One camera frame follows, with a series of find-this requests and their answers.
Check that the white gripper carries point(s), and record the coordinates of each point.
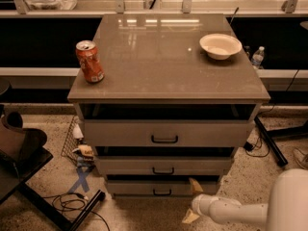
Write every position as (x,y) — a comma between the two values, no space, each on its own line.
(200,203)

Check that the grey bottom drawer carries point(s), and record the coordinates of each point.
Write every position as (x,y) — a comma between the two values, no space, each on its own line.
(160,188)

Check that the grey drawer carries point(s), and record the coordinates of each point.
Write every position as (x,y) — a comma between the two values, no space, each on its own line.
(113,165)
(160,188)
(180,133)

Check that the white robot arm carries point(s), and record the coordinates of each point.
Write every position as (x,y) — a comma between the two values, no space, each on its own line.
(287,209)

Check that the grey middle drawer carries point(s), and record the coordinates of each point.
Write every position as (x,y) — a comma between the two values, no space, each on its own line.
(113,165)

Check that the grey drawer cabinet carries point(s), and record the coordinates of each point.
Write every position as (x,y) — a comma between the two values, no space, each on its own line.
(155,69)

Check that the grey top drawer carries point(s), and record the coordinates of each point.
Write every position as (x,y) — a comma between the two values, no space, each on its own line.
(180,133)

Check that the black stand leg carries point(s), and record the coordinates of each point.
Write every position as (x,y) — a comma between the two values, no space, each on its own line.
(270,135)

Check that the blue tape cross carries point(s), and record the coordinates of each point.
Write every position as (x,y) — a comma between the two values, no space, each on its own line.
(83,173)

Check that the white paper bowl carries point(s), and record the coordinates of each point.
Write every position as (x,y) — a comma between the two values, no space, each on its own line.
(220,46)

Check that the clear water bottle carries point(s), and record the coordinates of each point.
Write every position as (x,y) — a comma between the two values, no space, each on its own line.
(258,57)

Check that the brown chair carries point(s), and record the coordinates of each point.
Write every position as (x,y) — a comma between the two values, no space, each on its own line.
(17,143)

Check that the orange soda can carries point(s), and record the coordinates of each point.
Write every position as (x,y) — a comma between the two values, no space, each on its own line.
(87,55)

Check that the wire mesh basket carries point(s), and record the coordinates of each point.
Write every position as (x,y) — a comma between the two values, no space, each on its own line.
(74,137)

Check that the black table leg frame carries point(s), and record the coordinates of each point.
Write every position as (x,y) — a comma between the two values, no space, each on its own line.
(13,179)

